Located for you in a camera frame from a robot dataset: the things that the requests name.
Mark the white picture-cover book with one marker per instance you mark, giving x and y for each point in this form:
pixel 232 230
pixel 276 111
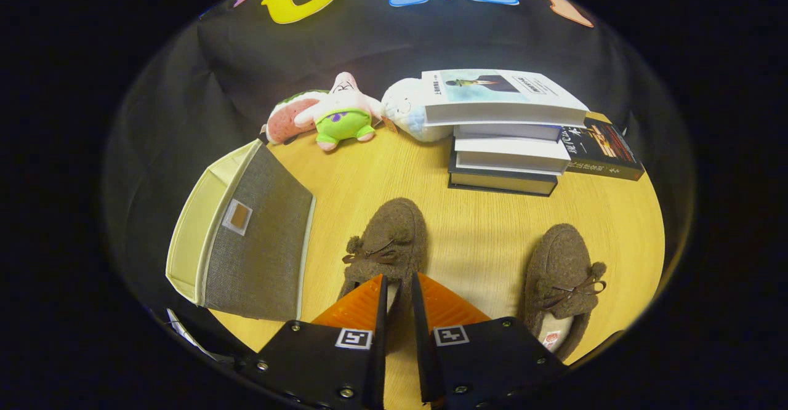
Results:
pixel 505 99

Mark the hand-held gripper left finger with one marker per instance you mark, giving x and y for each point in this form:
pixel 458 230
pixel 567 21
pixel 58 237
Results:
pixel 377 348

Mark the pink starfish plush toy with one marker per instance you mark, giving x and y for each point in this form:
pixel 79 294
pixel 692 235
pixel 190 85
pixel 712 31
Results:
pixel 345 99

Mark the black book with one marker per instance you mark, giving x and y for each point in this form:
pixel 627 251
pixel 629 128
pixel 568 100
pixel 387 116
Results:
pixel 609 151

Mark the watermelon slice plush toy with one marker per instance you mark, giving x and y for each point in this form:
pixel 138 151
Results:
pixel 286 124

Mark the printed paper leaflet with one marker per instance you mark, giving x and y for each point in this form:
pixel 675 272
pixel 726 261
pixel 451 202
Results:
pixel 178 327

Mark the grey fabric storage box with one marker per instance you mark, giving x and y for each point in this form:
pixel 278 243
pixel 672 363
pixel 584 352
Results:
pixel 265 244

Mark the brown fuzzy shoe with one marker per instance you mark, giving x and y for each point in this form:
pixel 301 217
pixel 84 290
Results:
pixel 388 231
pixel 560 262

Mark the dark-covered thick book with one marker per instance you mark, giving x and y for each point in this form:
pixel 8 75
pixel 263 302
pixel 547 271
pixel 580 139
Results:
pixel 502 182

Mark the thick white book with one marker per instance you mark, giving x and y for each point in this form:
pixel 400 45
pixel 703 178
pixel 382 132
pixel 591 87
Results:
pixel 511 154

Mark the white sheep plush toy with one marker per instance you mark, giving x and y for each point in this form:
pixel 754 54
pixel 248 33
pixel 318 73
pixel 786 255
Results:
pixel 403 111

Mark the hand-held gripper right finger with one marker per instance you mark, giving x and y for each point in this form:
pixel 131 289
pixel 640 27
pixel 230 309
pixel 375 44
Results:
pixel 425 348

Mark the thin white book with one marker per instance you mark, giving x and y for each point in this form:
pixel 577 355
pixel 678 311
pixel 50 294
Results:
pixel 505 132

